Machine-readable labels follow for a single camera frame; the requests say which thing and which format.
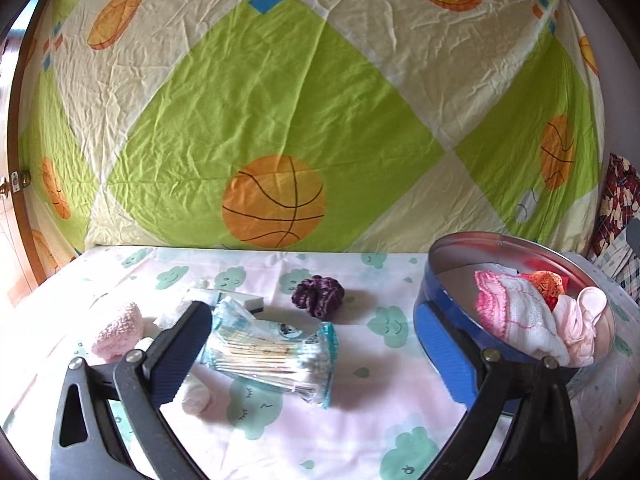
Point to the brown wooden door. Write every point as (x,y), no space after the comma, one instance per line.
(17,278)

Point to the brass door knob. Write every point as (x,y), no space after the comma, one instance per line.
(16,182)

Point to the cotton swab plastic pack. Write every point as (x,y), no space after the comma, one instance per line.
(277,355)

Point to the blue round metal tin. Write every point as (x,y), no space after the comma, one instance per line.
(448,291)

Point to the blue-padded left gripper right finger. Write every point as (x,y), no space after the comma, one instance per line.
(541,442)

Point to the red embroidered satin pouch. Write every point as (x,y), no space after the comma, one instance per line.
(550,285)

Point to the plaid floral fabric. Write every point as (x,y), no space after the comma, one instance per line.
(615,241)

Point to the pink-edged white washcloth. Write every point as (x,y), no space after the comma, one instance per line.
(511,309)

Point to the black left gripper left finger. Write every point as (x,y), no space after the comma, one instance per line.
(86,443)

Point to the pink fluffy sock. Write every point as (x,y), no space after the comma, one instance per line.
(116,330)

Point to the basketball-print hanging bedsheet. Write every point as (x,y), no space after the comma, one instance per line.
(319,125)

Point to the light pink cloth garment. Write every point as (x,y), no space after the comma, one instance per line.
(576,320)

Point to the purple knitted scrunchie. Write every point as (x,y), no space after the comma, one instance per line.
(319,296)

